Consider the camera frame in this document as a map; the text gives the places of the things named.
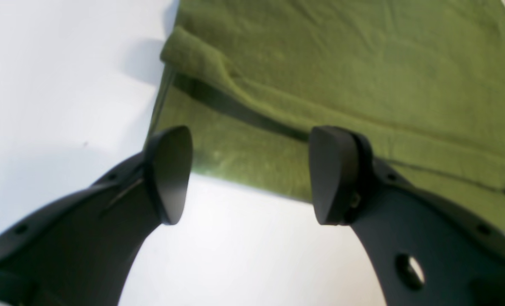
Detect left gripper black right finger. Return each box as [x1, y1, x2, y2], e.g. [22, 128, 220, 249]
[308, 126, 505, 306]

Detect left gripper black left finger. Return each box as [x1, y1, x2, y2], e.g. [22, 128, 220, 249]
[0, 126, 193, 306]

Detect olive green T-shirt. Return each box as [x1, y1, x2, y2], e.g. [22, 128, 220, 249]
[149, 0, 505, 231]

